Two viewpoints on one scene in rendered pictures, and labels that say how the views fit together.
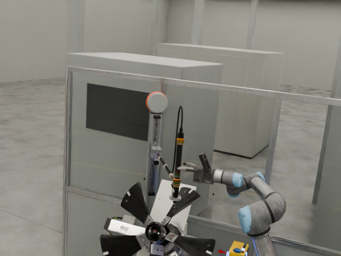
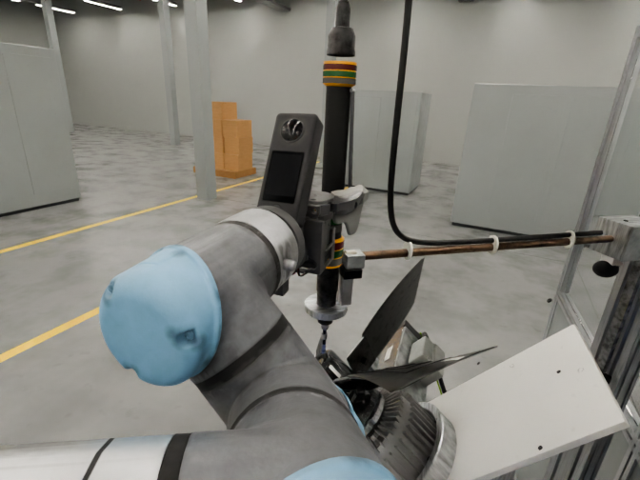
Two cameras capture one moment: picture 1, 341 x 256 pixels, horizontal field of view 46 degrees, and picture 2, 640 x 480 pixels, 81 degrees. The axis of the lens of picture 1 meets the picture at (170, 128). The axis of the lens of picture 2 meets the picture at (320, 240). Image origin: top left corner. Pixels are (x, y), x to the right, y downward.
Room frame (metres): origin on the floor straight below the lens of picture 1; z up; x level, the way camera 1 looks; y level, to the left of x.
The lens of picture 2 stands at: (2.18, -0.59, 1.76)
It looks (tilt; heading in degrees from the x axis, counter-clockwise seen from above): 21 degrees down; 88
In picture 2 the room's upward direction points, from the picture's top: 3 degrees clockwise
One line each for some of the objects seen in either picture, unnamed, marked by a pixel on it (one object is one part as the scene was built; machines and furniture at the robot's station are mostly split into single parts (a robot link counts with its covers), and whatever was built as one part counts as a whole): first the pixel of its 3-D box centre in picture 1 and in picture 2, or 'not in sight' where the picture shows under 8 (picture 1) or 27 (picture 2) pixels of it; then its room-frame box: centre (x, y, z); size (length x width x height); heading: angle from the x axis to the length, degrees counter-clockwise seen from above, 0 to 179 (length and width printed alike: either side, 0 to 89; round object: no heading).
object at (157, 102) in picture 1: (157, 102); not in sight; (2.92, 0.11, 1.88); 0.17 x 0.15 x 0.16; 69
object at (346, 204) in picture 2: not in sight; (335, 203); (2.21, -0.17, 1.64); 0.09 x 0.05 x 0.02; 47
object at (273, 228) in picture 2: (218, 176); (256, 254); (2.14, -0.29, 1.63); 0.08 x 0.05 x 0.08; 159
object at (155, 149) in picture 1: (156, 152); (630, 237); (2.83, 0.09, 1.53); 0.10 x 0.07 x 0.08; 14
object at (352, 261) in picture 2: (175, 190); (333, 282); (2.23, -0.06, 1.48); 0.09 x 0.07 x 0.10; 14
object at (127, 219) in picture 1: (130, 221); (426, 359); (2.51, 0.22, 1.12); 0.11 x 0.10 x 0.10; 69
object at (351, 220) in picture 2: (190, 168); (352, 211); (2.24, -0.13, 1.62); 0.09 x 0.03 x 0.06; 47
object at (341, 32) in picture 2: (177, 165); (332, 186); (2.22, -0.06, 1.64); 0.04 x 0.04 x 0.46
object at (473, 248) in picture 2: (165, 166); (494, 247); (2.51, 0.01, 1.53); 0.54 x 0.01 x 0.01; 14
